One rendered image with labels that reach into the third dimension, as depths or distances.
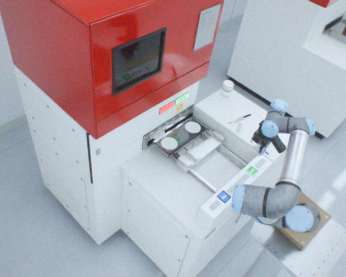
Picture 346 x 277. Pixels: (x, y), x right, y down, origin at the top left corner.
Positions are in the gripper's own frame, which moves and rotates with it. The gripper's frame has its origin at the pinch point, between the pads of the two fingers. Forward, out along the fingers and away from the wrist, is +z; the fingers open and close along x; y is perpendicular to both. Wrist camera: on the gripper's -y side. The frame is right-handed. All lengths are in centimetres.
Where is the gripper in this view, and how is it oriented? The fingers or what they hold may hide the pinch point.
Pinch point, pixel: (261, 155)
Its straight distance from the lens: 187.9
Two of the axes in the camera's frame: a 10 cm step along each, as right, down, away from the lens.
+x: -6.9, 4.7, -5.5
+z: -1.2, 6.8, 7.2
